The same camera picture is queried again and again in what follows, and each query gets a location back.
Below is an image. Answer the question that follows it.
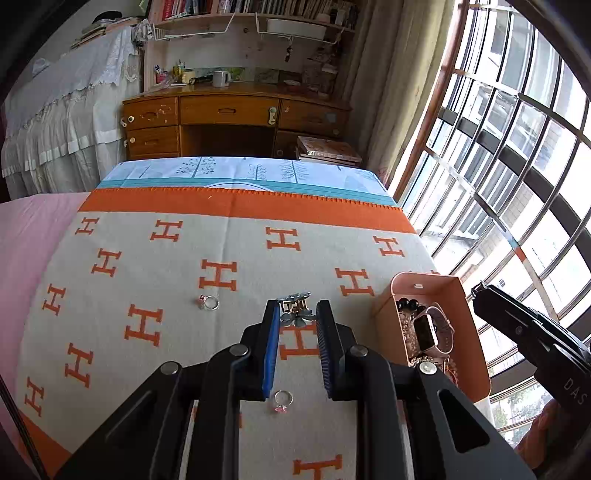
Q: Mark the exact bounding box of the beige curtain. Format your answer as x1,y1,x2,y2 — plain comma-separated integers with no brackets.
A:
339,1,458,185

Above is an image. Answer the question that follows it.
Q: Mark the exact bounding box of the wooden desk with drawers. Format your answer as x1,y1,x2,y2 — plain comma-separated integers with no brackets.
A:
121,82,351,160

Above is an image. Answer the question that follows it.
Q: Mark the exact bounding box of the pink jewelry box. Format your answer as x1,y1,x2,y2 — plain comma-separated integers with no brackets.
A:
372,272,491,402

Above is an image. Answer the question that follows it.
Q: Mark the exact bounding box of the stack of books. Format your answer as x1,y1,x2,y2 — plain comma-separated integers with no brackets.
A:
297,136,363,167

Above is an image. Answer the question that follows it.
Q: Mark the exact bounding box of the wooden bookshelf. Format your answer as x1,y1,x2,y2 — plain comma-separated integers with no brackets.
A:
143,13,355,91

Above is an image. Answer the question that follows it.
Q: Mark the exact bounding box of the white lace covered furniture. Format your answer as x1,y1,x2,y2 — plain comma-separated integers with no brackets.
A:
1,26,141,199

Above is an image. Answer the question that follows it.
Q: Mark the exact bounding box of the ring with pink stone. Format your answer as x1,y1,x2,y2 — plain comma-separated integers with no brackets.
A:
271,389,296,414

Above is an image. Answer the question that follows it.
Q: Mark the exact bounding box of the blue flower brooch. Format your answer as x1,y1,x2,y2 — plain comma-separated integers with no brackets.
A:
276,291,317,328

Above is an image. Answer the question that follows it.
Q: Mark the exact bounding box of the pink smart watch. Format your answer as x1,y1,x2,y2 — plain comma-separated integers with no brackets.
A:
420,303,455,357

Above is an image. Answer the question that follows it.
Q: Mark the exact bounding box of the black bead bracelet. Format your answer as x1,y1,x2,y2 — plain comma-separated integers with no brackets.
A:
396,297,429,315

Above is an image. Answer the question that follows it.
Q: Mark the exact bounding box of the white mug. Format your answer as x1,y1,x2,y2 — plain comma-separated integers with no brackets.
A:
212,70,230,88

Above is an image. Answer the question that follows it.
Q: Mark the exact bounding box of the orange H pattern blanket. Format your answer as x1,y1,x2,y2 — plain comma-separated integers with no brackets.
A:
14,187,450,473

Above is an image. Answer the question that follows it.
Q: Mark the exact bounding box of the blue patterned bed sheet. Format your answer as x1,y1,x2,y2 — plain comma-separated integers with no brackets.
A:
99,156,397,207

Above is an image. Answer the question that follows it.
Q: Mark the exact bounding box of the right hand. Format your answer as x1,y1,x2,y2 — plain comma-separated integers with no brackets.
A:
515,399,590,479

